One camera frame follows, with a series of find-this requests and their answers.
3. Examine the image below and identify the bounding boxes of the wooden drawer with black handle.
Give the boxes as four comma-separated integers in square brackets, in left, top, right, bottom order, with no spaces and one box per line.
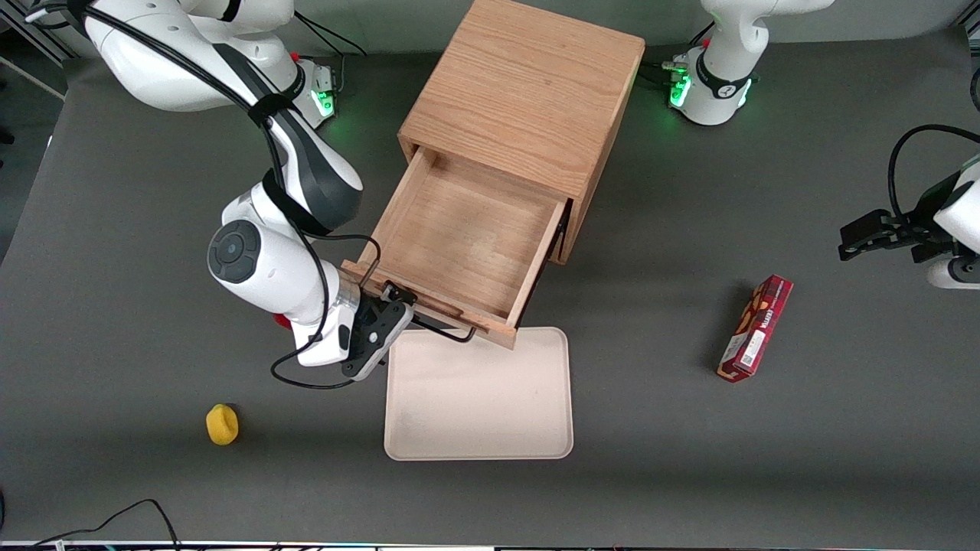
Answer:
[341,145,573,350]

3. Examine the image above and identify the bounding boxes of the wooden drawer cabinet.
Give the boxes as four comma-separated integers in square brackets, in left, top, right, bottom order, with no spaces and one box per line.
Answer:
[397,0,646,266]

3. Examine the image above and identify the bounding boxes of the cream plastic tray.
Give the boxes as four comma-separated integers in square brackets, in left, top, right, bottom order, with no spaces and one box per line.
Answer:
[384,327,574,461]

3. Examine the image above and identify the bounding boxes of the yellow lemon toy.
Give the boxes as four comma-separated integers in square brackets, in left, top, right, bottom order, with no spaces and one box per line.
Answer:
[205,403,240,446]

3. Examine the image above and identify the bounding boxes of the red tartan shortbread box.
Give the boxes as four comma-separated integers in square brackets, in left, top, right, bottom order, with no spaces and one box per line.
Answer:
[717,275,794,383]

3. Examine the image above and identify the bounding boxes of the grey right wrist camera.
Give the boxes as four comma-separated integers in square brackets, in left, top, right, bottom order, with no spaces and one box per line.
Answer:
[341,297,415,382]

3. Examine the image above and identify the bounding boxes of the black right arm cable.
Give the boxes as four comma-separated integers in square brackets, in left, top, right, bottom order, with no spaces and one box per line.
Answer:
[23,0,384,390]

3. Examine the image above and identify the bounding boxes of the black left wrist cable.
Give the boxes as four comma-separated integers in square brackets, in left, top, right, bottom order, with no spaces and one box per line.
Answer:
[887,124,980,223]

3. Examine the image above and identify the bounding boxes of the black table edge cable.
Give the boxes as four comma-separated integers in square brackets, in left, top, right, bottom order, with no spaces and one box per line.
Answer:
[31,499,181,551]

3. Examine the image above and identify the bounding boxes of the black right base cable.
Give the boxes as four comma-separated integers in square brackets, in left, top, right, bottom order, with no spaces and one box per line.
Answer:
[295,11,368,58]

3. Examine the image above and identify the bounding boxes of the black base cable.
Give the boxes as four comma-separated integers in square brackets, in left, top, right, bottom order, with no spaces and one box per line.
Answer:
[295,11,368,58]
[639,60,684,86]

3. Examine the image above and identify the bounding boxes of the black left base cable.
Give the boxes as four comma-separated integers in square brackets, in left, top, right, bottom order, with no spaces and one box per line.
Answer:
[639,60,684,86]

